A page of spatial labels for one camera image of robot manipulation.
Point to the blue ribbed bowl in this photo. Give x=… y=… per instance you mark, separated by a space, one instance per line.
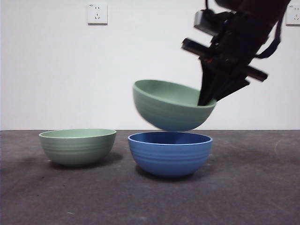
x=171 y=157

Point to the pale green ribbed bowl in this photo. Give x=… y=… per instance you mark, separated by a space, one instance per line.
x=77 y=150
x=164 y=112

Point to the white wall socket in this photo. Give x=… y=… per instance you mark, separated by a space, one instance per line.
x=98 y=14
x=294 y=16

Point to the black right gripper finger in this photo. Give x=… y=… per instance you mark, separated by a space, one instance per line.
x=207 y=86
x=230 y=87

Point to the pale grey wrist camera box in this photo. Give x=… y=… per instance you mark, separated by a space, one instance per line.
x=206 y=22

